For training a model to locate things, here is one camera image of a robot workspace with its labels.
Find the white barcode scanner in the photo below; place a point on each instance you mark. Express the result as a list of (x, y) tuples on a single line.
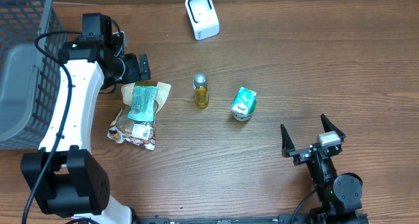
[(203, 18)]

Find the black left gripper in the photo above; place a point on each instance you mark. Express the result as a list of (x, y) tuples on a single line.
[(143, 69)]

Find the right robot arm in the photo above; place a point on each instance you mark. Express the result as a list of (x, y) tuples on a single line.
[(339, 195)]

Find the brown snack pouch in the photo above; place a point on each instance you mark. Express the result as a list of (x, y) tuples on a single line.
[(135, 123)]

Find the teal white tissue pack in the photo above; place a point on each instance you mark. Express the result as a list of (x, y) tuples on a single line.
[(245, 95)]

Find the grey plastic mesh basket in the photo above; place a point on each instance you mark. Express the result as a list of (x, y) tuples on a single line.
[(30, 80)]

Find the green lid white jar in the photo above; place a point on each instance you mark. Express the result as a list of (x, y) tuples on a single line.
[(241, 111)]

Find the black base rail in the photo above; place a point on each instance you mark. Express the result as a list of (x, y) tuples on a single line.
[(281, 219)]

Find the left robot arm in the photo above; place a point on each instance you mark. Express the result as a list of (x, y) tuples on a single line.
[(63, 176)]

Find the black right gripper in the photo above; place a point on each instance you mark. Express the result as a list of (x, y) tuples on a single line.
[(302, 155)]

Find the yellow oil bottle silver cap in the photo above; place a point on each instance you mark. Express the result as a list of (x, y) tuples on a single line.
[(200, 86)]

